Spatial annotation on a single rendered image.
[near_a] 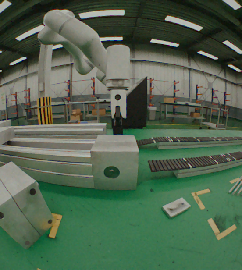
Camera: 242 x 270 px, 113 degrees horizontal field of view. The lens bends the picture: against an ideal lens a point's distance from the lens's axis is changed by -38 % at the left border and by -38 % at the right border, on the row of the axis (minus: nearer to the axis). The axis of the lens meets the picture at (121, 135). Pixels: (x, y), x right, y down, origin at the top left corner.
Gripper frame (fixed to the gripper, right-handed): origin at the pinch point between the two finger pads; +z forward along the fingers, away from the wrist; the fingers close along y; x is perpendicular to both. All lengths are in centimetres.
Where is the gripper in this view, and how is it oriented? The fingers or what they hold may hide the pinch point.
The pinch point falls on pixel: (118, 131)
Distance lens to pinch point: 47.2
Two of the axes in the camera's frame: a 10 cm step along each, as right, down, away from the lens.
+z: 0.0, 9.5, 3.0
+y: -0.1, -3.0, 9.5
